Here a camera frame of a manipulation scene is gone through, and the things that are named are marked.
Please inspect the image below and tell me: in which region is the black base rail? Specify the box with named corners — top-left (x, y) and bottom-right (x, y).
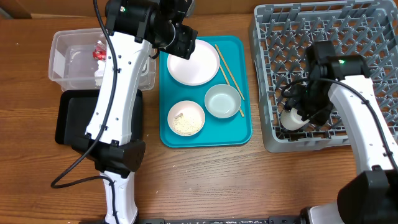
top-left (136, 215), bottom-right (306, 224)

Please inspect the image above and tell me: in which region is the white cup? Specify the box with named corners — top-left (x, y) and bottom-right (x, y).
top-left (280, 108), bottom-right (309, 131)

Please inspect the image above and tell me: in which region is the grey dishwasher rack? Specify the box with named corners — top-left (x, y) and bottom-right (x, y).
top-left (249, 0), bottom-right (397, 152)

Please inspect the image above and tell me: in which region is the teal serving tray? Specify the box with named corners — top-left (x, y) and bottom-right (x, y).
top-left (159, 35), bottom-right (252, 148)

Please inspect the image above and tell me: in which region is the wooden chopstick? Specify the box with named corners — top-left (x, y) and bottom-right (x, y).
top-left (220, 65), bottom-right (245, 118)
top-left (215, 44), bottom-right (245, 100)

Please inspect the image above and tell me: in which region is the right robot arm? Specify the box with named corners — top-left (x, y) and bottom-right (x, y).
top-left (280, 41), bottom-right (397, 223)

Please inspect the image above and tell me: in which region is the rice pile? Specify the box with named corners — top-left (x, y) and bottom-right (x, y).
top-left (172, 113), bottom-right (203, 136)

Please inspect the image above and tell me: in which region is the black tray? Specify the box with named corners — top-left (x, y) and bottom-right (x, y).
top-left (55, 90), bottom-right (143, 145)

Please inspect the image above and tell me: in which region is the large white plate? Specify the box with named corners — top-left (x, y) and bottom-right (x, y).
top-left (167, 39), bottom-right (220, 86)

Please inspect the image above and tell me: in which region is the red snack wrapper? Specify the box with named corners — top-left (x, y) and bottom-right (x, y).
top-left (93, 40), bottom-right (107, 61)

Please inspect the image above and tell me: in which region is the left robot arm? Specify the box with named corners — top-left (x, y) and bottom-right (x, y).
top-left (72, 0), bottom-right (197, 223)

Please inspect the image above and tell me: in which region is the white napkin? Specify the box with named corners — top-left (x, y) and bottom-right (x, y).
top-left (94, 60), bottom-right (106, 86)

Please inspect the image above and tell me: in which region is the clear plastic bin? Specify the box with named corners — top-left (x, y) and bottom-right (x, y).
top-left (48, 27), bottom-right (157, 92)

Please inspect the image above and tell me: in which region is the grey bowl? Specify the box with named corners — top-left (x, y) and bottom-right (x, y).
top-left (205, 84), bottom-right (241, 119)

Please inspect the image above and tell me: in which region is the small pink bowl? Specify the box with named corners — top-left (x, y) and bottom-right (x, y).
top-left (167, 100), bottom-right (205, 137)

